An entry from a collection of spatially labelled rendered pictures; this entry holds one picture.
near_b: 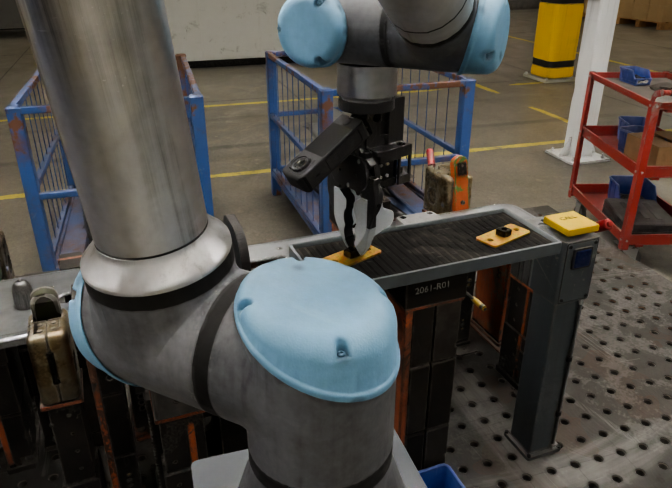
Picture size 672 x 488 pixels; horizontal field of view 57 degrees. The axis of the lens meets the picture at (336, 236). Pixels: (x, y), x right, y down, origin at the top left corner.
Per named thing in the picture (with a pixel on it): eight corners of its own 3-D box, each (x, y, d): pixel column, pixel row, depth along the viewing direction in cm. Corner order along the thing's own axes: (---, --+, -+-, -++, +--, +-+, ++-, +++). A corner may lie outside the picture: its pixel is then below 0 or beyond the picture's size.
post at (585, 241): (535, 423, 121) (572, 219, 102) (561, 450, 115) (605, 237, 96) (502, 434, 118) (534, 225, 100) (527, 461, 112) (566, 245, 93)
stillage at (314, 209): (271, 193, 424) (264, 50, 383) (379, 180, 446) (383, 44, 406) (323, 273, 321) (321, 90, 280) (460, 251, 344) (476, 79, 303)
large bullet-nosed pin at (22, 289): (38, 306, 107) (30, 273, 104) (37, 315, 104) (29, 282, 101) (18, 310, 106) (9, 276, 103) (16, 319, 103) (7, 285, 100)
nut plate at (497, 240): (510, 225, 95) (511, 217, 95) (531, 233, 92) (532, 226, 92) (474, 239, 90) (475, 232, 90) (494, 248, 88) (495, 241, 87)
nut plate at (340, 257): (364, 243, 89) (364, 236, 89) (383, 253, 86) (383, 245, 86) (319, 261, 84) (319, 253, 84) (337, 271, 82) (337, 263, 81)
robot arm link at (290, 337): (356, 518, 42) (359, 355, 36) (198, 451, 48) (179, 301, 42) (417, 410, 52) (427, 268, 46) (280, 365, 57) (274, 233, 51)
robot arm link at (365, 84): (365, 70, 71) (321, 60, 76) (364, 109, 73) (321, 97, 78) (411, 62, 75) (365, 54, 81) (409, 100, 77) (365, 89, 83)
